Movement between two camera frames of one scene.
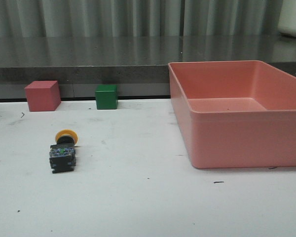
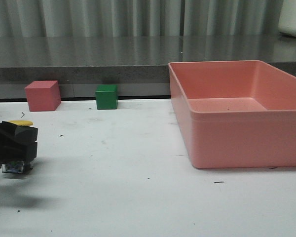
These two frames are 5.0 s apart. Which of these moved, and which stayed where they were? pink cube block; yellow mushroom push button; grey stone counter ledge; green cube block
Moved: yellow mushroom push button
Stayed: pink cube block; grey stone counter ledge; green cube block
